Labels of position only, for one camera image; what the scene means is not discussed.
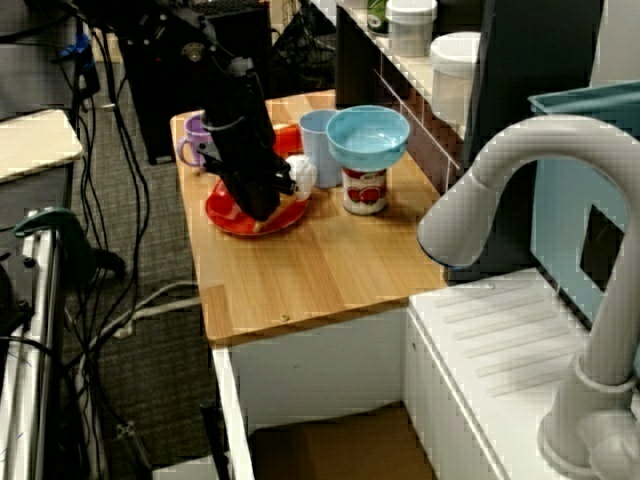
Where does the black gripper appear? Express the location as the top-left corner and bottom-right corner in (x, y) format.
(197, 122), (299, 222)

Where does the toy ice cream cone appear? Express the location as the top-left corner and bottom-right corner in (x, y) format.
(252, 153), (319, 234)

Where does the red plastic plate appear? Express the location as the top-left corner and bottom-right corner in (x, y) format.
(205, 179), (309, 237)

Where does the toy hot dog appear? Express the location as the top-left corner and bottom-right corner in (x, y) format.
(273, 122), (304, 157)

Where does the pale blue plastic cup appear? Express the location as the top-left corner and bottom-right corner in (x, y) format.
(298, 109), (346, 190)

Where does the purple plastic mug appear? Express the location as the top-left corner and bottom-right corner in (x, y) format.
(176, 113), (221, 169)

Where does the toy tomato can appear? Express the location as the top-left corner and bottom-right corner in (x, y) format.
(341, 166), (389, 216)

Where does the light blue plastic bowl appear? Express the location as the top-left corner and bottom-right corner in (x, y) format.
(325, 104), (411, 169)

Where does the black mesh netting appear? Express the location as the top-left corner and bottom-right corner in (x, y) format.
(272, 0), (337, 96)

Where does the black shelf side panel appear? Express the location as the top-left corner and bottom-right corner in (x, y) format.
(334, 4), (384, 109)

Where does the dark tiled backsplash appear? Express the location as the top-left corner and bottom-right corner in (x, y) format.
(372, 69), (461, 196)

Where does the dark green clamp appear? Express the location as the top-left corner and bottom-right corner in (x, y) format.
(12, 207), (126, 289)

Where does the white toy kitchen cabinet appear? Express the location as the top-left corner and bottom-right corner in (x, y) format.
(209, 267), (640, 480)

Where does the beige kitchen shelf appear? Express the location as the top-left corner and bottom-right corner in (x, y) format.
(344, 7), (466, 146)

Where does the small white lidded jar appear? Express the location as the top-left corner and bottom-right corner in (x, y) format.
(384, 0), (439, 59)

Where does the beige desk board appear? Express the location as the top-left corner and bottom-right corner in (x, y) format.
(0, 109), (84, 184)

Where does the large white lidded jar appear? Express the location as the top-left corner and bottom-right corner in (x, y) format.
(429, 32), (482, 126)

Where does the grey toy faucet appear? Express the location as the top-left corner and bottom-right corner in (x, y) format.
(416, 115), (640, 476)

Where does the blue plastic bin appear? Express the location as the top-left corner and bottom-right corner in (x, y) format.
(527, 82), (640, 326)

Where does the dark grey upright panel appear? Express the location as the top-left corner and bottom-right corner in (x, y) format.
(462, 0), (604, 281)

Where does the black hanging cable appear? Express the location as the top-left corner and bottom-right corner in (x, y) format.
(92, 29), (151, 311)

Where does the grey power cable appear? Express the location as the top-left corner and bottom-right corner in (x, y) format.
(74, 280), (201, 361)

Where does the blue cable connector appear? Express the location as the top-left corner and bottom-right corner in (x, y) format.
(52, 32), (96, 74)

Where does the aluminium frame rail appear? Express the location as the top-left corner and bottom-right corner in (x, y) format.
(0, 209), (66, 480)

